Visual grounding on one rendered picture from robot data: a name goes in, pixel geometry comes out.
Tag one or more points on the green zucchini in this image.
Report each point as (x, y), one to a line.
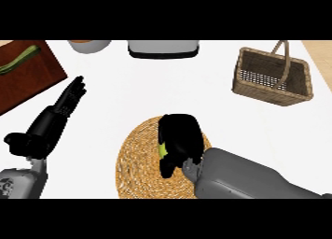
(15, 60)

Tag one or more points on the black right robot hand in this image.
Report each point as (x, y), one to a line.
(182, 137)

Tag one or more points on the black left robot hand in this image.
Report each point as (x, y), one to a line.
(46, 127)

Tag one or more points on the grey round pot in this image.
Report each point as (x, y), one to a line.
(89, 46)

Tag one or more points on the round woven straw placemat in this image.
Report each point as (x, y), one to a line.
(145, 168)

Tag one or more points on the grey and black appliance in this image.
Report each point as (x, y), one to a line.
(164, 49)

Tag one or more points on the green pear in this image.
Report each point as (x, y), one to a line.
(163, 150)

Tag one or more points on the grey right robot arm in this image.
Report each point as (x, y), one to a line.
(245, 177)

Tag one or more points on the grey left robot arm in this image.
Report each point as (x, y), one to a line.
(17, 182)

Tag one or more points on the dark brown wooden cutting board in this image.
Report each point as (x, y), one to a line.
(17, 77)

